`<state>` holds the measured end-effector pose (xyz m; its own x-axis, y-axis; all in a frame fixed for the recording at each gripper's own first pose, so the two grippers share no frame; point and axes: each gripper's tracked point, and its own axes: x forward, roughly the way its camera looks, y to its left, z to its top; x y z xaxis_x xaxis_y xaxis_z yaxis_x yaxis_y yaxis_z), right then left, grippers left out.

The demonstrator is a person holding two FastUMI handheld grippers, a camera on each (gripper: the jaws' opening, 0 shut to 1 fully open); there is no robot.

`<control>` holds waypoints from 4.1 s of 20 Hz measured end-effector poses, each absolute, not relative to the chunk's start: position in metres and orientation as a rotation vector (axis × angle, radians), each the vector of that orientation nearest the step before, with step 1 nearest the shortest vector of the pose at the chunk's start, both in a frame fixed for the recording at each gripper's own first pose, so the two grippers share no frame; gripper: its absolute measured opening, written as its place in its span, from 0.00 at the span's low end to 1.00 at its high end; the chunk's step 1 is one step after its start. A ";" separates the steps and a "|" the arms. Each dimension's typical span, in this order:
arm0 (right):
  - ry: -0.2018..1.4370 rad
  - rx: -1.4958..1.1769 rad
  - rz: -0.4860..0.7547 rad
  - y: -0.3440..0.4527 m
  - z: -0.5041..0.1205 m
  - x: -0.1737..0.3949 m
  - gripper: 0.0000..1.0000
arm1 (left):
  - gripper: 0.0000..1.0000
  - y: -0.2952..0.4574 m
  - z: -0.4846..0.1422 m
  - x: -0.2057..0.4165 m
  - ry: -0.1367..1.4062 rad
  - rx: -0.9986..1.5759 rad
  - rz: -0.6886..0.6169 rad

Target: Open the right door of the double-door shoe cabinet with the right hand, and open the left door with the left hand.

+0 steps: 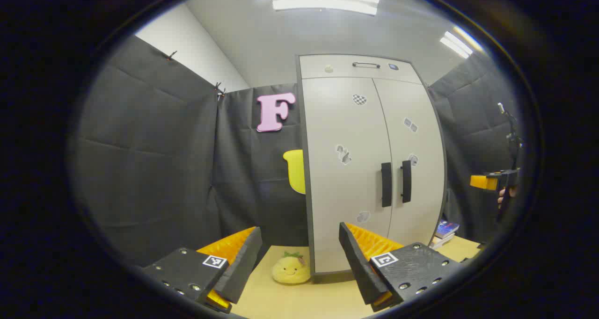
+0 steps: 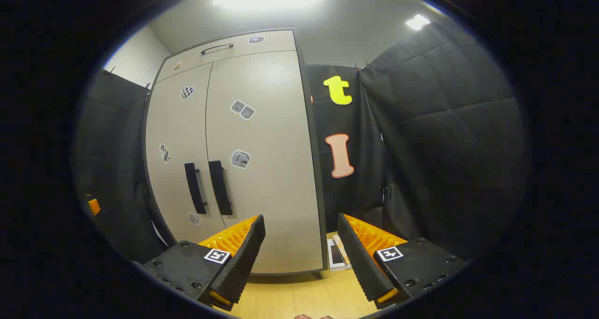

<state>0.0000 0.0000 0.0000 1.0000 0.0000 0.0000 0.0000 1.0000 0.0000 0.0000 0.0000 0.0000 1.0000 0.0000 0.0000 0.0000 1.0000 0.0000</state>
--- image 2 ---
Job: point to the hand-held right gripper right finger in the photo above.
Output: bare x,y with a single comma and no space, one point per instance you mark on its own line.
360,258

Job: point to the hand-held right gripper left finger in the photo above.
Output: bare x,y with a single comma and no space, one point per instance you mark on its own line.
243,258

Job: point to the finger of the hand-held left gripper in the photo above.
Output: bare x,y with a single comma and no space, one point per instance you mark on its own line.
94,206

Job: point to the double-door shoe cabinet body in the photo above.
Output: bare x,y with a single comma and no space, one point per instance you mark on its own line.
320,192

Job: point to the beige shoe cabinet door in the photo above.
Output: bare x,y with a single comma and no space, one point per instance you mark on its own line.
173,122
271,169

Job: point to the white flat book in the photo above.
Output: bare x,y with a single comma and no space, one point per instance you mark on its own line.
336,258

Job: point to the black backdrop cloth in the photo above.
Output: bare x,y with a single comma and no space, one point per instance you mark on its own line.
112,146
444,146
337,120

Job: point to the small ceiling light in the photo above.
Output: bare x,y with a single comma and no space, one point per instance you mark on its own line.
417,22

